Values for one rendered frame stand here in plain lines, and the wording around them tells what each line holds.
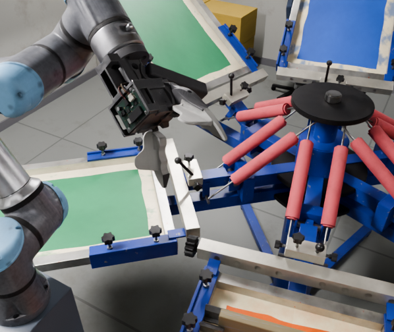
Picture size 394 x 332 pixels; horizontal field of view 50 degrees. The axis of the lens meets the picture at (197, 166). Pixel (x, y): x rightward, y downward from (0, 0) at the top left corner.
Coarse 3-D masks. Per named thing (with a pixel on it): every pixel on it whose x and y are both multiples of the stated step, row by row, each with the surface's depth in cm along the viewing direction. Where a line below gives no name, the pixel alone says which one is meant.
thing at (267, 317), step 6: (228, 306) 133; (240, 312) 132; (246, 312) 132; (252, 312) 132; (258, 318) 130; (264, 318) 130; (270, 318) 130; (276, 318) 130; (282, 324) 129; (288, 324) 129
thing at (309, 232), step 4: (300, 224) 150; (304, 224) 150; (300, 228) 148; (304, 228) 148; (308, 228) 148; (312, 228) 148; (316, 228) 148; (300, 232) 147; (304, 232) 147; (308, 232) 147; (312, 232) 147; (316, 232) 147; (308, 236) 145; (312, 236) 145; (308, 240) 144; (312, 240) 144; (300, 260) 137
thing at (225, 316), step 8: (224, 312) 120; (232, 312) 120; (224, 320) 119; (232, 320) 118; (240, 320) 118; (248, 320) 118; (256, 320) 118; (264, 320) 118; (232, 328) 120; (240, 328) 119; (248, 328) 118; (256, 328) 117; (264, 328) 116; (272, 328) 116; (280, 328) 116; (288, 328) 116
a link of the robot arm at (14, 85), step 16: (32, 48) 65; (48, 48) 66; (0, 64) 60; (16, 64) 61; (32, 64) 62; (48, 64) 64; (0, 80) 59; (16, 80) 59; (32, 80) 61; (48, 80) 64; (64, 80) 69; (0, 96) 60; (16, 96) 60; (32, 96) 61; (0, 112) 63; (16, 112) 61
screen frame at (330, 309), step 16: (224, 288) 138; (240, 288) 135; (256, 288) 135; (272, 288) 135; (288, 304) 133; (304, 304) 130; (320, 304) 130; (336, 304) 130; (352, 320) 128; (368, 320) 126
